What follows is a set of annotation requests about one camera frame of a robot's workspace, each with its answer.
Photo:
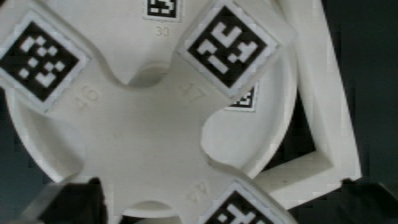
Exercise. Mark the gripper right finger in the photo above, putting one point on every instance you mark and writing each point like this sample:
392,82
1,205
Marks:
367,202

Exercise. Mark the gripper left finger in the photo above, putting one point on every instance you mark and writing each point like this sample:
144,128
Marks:
67,204

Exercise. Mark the white cross-shaped table base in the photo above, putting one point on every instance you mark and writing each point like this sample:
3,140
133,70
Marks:
140,121

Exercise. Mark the white front fence bar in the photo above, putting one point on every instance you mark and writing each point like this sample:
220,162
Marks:
303,178

